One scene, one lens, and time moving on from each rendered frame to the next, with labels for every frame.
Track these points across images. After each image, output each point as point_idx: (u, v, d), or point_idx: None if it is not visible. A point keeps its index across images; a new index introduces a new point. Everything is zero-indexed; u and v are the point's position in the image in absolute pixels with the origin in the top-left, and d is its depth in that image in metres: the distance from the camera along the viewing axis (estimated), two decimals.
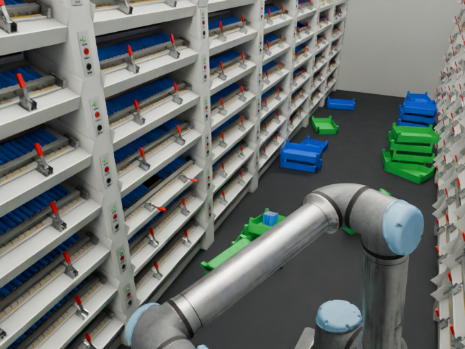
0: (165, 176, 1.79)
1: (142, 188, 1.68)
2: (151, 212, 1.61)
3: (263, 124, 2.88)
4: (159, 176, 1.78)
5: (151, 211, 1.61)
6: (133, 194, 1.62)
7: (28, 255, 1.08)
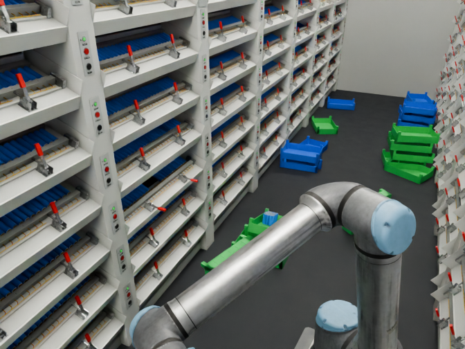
0: (165, 176, 1.79)
1: (142, 188, 1.68)
2: (151, 212, 1.61)
3: (263, 124, 2.88)
4: (159, 176, 1.78)
5: (151, 211, 1.61)
6: (133, 194, 1.62)
7: (28, 255, 1.08)
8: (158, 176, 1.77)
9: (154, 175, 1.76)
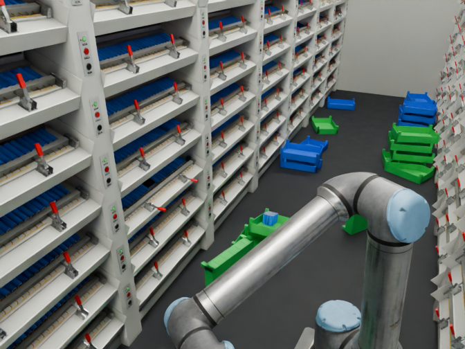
0: (165, 176, 1.79)
1: (142, 188, 1.68)
2: (151, 212, 1.61)
3: (263, 124, 2.88)
4: (159, 176, 1.78)
5: (151, 211, 1.61)
6: (133, 194, 1.62)
7: (28, 255, 1.08)
8: (158, 176, 1.77)
9: (154, 175, 1.76)
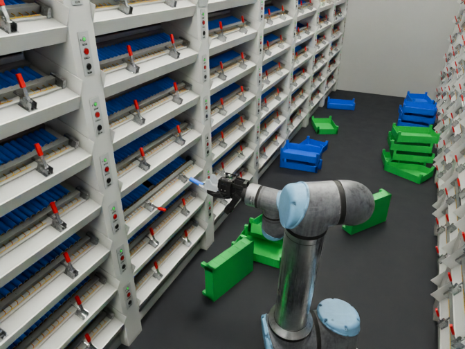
0: (165, 176, 1.79)
1: (142, 188, 1.68)
2: (151, 212, 1.61)
3: (263, 124, 2.88)
4: (159, 176, 1.78)
5: (151, 211, 1.61)
6: (133, 194, 1.62)
7: (28, 255, 1.08)
8: (158, 176, 1.77)
9: (154, 175, 1.76)
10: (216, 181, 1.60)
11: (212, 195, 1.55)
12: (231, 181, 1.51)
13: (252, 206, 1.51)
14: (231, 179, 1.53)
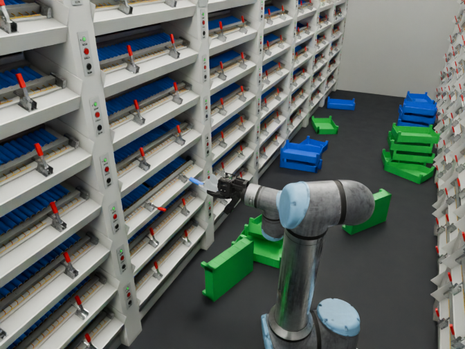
0: (165, 176, 1.79)
1: (142, 188, 1.68)
2: (151, 212, 1.61)
3: (263, 124, 2.88)
4: (159, 176, 1.78)
5: (151, 211, 1.61)
6: (133, 194, 1.62)
7: (28, 255, 1.08)
8: (158, 176, 1.77)
9: (154, 175, 1.76)
10: (216, 181, 1.60)
11: (212, 195, 1.55)
12: (231, 181, 1.51)
13: (252, 206, 1.51)
14: (231, 179, 1.53)
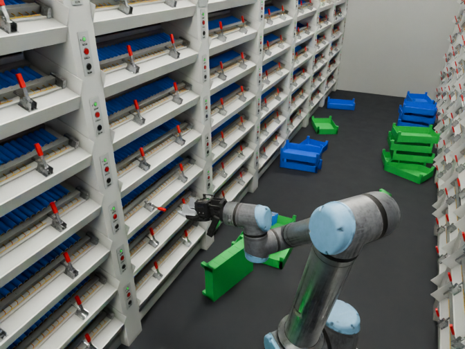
0: (162, 174, 1.79)
1: (139, 185, 1.68)
2: (151, 212, 1.61)
3: (263, 124, 2.88)
4: (156, 174, 1.78)
5: (151, 211, 1.61)
6: (130, 193, 1.62)
7: (28, 255, 1.08)
8: (156, 174, 1.77)
9: None
10: None
11: (191, 220, 1.49)
12: (207, 202, 1.45)
13: (233, 226, 1.44)
14: (207, 200, 1.47)
